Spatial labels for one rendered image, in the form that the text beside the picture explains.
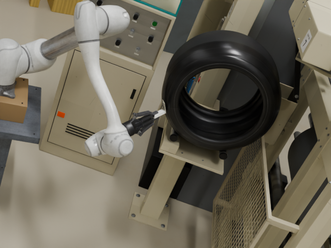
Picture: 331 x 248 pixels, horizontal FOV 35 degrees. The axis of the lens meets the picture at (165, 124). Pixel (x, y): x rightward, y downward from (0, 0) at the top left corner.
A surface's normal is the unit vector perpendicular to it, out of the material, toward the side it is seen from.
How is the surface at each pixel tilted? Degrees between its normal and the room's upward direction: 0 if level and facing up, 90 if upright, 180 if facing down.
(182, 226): 0
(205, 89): 90
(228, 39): 16
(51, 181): 0
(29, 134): 0
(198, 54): 58
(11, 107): 90
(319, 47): 90
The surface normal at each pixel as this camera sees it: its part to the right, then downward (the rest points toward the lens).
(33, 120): 0.34, -0.78
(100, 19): 0.69, -0.01
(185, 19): 0.10, 0.58
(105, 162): -0.11, 0.51
